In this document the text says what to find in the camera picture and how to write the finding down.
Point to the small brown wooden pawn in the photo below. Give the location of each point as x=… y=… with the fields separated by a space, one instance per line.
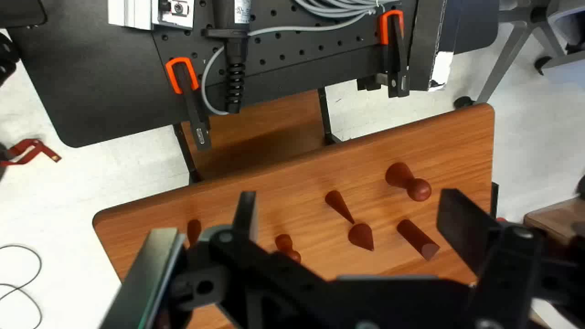
x=284 y=242

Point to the slim tall brown pawn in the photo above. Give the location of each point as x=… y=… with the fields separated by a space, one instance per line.
x=194 y=231

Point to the silver aluminium rail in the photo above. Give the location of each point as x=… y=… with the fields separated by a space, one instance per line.
x=130 y=11

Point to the slim brown wooden cone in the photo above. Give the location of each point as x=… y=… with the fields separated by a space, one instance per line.
x=335 y=200

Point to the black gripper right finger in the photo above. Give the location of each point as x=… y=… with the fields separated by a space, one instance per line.
x=467 y=222

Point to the brown wooden cylinder peg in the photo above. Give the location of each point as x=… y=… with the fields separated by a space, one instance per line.
x=417 y=238

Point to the large brown wooden pawn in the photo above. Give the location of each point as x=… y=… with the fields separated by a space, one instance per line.
x=399 y=176

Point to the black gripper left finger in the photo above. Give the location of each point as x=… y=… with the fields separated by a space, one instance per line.
x=245 y=214

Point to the grey metal mount plate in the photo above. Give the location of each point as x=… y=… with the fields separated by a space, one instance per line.
x=143 y=280

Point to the black perforated mounting board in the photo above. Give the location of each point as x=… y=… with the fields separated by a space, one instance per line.
x=97 y=74

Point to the black table leg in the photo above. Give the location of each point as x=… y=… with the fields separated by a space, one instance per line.
x=185 y=152
x=328 y=119

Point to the wooden table base panel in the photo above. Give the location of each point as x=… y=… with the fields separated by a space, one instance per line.
x=262 y=128

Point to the wide brown wooden cone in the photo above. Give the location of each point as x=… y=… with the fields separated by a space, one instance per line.
x=362 y=236

